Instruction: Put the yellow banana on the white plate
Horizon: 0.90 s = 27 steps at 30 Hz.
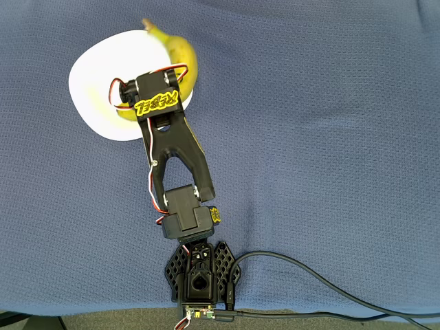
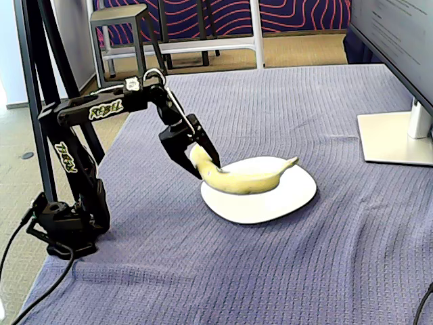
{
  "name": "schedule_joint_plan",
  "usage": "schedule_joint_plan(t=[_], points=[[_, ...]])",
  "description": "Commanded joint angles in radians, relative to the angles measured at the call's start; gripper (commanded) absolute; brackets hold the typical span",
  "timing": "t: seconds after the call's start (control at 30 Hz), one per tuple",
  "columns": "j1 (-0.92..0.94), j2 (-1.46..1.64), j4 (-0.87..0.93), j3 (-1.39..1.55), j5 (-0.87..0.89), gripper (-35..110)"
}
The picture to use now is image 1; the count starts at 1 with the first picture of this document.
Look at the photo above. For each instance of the blue woven tablecloth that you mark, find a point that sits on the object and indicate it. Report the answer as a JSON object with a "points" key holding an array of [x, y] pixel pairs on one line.
{"points": [[309, 137]]}

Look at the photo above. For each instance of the yellow banana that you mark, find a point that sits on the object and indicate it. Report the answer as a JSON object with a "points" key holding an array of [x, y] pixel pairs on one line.
{"points": [[184, 51]]}

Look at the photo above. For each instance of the black tripod stand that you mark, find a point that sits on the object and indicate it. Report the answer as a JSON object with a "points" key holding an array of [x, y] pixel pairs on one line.
{"points": [[13, 318]]}

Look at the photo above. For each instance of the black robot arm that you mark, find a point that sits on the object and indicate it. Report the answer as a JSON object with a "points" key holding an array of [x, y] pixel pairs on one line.
{"points": [[178, 148]]}

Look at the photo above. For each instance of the white plate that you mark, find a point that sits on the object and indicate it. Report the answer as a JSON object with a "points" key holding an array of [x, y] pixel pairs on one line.
{"points": [[99, 68]]}

